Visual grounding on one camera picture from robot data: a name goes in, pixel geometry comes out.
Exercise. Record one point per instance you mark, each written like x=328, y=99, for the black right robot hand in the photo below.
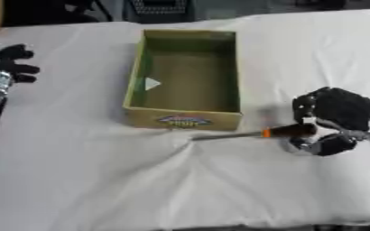
x=346, y=108

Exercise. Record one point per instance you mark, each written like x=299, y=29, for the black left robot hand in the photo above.
x=4, y=61

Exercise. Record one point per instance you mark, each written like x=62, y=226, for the tan cardboard box green inside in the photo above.
x=183, y=121

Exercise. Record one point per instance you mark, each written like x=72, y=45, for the white triangular piece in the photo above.
x=151, y=84

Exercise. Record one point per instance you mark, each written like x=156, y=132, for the black mesh chair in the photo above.
x=159, y=9

